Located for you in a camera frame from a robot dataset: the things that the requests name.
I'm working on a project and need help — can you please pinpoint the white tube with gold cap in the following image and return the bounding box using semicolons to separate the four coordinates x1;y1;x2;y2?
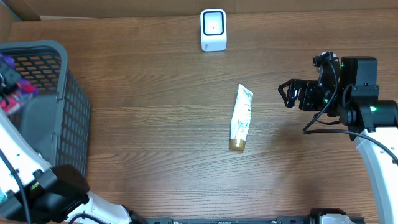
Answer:
229;84;253;151

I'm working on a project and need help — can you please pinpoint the red purple snack packet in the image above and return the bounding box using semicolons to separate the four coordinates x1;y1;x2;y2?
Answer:
1;54;39;116

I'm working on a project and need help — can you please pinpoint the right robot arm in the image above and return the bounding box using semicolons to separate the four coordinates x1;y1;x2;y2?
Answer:
278;52;397;223

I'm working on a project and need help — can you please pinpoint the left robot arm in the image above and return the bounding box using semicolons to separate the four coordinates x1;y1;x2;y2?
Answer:
1;55;145;223

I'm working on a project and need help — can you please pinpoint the white barcode scanner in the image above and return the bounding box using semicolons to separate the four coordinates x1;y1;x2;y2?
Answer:
200;8;228;52

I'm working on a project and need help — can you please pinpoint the grey plastic basket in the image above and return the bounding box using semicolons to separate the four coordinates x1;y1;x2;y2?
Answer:
1;40;91;175

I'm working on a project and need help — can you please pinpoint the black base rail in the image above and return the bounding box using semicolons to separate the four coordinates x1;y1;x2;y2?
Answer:
136;208;366;224

